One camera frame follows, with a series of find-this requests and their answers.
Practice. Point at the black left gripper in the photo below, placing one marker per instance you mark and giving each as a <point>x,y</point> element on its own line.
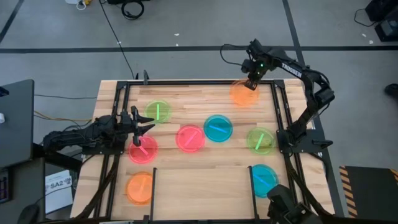
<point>135,130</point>

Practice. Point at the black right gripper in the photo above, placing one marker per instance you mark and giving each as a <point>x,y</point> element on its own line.
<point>257,70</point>

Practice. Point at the orange translucent plastic plate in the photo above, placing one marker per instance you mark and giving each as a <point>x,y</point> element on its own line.
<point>139,188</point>
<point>239,97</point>

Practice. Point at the red translucent plastic plate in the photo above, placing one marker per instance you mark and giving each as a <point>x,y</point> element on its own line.
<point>146,155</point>
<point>190,139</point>

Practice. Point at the blue translucent plastic plate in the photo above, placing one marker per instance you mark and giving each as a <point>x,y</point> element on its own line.
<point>264,178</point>
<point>218,129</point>

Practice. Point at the green translucent plastic plate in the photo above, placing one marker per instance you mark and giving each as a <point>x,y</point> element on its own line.
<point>261,141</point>
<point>163,112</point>

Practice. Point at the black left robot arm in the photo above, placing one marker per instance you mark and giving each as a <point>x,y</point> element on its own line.
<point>77,137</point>

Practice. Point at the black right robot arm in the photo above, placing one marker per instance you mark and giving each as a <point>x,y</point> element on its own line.
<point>311,105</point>

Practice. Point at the wooden shelf with black legs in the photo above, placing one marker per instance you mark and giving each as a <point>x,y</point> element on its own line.
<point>202,193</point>

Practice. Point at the dark grey monitor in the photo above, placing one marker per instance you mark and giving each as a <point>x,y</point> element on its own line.
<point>15,124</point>

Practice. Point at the person's shoe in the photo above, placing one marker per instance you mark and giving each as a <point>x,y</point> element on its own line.
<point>392,89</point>

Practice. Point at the black equipment case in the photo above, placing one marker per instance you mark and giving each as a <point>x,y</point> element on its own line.
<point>385,21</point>

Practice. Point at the dark device with purple lights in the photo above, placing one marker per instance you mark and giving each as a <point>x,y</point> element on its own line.
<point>4,186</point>

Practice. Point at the black mat with hazard stripes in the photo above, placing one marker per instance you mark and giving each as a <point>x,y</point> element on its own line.
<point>370,189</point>

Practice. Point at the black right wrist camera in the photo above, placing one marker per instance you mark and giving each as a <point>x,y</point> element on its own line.
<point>246,66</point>

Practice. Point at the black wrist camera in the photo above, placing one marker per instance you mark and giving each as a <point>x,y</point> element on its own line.
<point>125,116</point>
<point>246,66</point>

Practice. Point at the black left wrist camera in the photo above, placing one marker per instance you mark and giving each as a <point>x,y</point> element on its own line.
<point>125,116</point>

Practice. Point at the black frame clamp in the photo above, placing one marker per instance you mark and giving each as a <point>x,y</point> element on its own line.
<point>145,76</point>

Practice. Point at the black aluminium table frame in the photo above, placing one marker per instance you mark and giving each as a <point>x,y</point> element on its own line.
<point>199,82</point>

